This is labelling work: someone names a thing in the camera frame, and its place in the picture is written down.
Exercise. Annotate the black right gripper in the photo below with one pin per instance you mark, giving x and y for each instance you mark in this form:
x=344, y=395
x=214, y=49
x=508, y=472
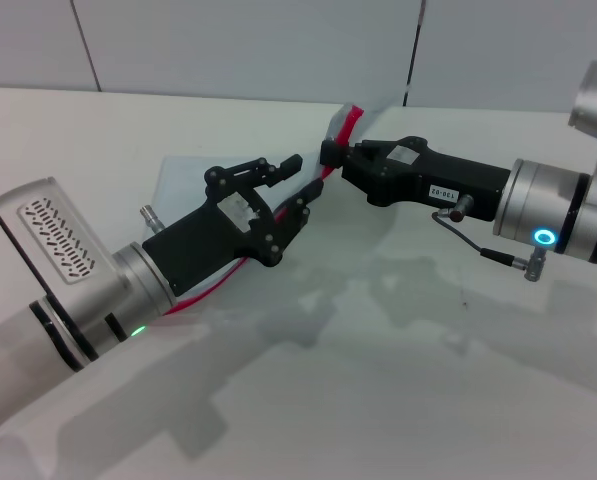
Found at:
x=428, y=175

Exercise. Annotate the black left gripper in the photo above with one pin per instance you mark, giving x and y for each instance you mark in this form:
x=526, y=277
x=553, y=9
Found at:
x=213, y=235

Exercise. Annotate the clear document bag red zipper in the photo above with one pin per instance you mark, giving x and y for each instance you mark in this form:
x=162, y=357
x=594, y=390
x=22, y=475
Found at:
x=350, y=125

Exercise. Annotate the silver connector plug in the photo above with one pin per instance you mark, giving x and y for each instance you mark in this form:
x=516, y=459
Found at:
x=535, y=265
x=150, y=218
x=462, y=209

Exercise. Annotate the silver vented wrist camera housing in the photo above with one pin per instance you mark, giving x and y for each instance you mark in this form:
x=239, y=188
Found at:
x=53, y=235

